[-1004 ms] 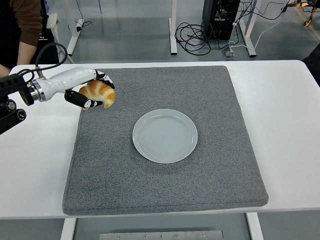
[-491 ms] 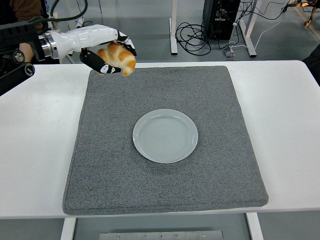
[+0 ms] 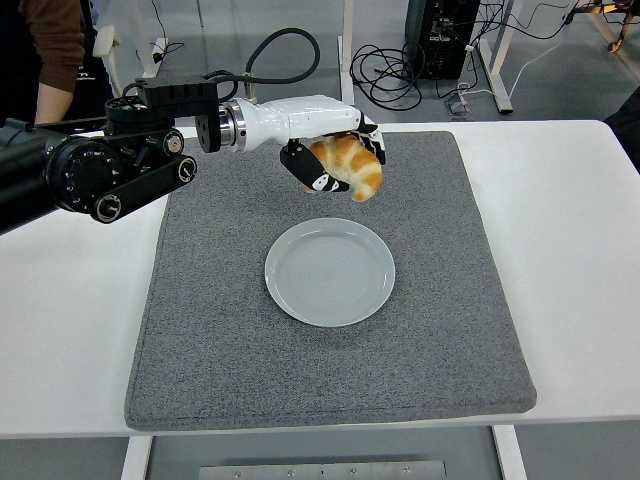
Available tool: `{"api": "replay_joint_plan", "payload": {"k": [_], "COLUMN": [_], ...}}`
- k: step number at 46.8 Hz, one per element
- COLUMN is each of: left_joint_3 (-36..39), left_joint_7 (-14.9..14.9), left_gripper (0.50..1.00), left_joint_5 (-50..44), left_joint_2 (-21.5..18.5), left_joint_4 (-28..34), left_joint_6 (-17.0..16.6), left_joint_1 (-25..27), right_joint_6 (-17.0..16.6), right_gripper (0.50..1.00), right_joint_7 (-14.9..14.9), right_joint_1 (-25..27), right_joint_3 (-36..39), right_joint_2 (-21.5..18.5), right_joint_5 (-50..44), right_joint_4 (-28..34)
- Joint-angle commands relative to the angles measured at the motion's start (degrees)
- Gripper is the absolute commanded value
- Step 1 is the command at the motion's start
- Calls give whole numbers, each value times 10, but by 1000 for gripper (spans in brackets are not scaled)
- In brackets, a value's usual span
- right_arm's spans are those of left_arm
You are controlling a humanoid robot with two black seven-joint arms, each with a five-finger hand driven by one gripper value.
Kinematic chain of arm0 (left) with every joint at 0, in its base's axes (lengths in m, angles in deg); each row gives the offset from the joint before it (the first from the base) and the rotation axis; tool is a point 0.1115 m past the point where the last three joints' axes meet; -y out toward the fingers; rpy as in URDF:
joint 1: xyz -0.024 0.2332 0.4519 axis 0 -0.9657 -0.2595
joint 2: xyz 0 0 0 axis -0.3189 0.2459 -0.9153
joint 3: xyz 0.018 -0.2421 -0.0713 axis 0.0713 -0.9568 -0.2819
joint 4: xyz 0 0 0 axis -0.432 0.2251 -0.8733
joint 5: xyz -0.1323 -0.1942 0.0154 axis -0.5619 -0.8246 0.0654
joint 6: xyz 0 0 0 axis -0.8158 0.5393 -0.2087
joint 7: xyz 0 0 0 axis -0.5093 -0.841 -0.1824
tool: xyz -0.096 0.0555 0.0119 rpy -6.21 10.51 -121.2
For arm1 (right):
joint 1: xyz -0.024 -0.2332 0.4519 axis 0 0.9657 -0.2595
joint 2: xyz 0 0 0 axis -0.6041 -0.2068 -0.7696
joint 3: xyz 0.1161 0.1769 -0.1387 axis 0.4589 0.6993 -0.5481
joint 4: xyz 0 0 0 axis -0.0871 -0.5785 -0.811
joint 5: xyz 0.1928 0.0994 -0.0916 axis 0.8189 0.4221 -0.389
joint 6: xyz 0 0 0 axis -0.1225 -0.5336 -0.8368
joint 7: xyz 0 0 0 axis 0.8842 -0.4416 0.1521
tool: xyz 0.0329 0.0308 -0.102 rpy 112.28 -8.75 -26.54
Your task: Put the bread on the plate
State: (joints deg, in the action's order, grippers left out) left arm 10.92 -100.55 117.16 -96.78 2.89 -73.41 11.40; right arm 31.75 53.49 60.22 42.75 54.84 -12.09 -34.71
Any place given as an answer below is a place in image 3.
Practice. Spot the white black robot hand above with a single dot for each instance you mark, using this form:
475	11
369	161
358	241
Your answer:
300	117

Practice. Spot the golden croissant bread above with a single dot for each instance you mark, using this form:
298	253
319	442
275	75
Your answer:
360	170

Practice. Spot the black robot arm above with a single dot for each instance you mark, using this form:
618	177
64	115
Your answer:
75	170

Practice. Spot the person's left forearm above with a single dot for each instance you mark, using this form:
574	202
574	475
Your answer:
52	105

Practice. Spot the round grey plate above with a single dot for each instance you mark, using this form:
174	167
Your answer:
330	280

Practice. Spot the grey metal plate with screws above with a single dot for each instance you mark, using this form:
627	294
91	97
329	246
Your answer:
325	471

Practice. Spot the white desk leg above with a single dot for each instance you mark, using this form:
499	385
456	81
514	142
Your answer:
152	60
347	60
502	90

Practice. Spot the grey floor socket box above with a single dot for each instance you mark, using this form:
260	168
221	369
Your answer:
460	109

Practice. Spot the black computer tower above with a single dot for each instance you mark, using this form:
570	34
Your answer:
440	30

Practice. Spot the white chair armrest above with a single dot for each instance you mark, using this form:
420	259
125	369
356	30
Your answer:
106	40

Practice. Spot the grey fabric mat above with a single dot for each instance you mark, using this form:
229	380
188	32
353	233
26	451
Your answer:
325	375

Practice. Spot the person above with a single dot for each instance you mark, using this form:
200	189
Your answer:
25	50

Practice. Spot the office chair base with casters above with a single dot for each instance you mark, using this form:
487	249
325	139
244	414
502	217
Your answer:
600	9

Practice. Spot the dark rounded object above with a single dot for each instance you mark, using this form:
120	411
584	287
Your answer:
627	135

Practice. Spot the white table leg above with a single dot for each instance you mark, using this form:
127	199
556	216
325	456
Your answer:
510	457
136	460

